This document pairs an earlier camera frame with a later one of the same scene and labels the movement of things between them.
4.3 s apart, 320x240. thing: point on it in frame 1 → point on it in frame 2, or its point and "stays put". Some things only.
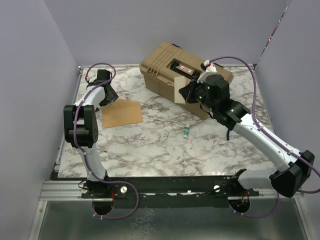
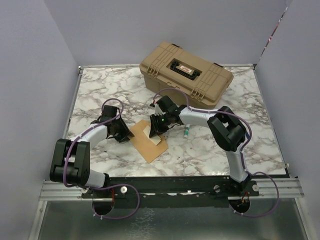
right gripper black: [187, 91] → [155, 129]
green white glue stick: [186, 132] stays put
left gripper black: [112, 97] → [125, 129]
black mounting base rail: [164, 192] stays put
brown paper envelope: [121, 112] → [147, 147]
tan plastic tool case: [171, 61] stays put
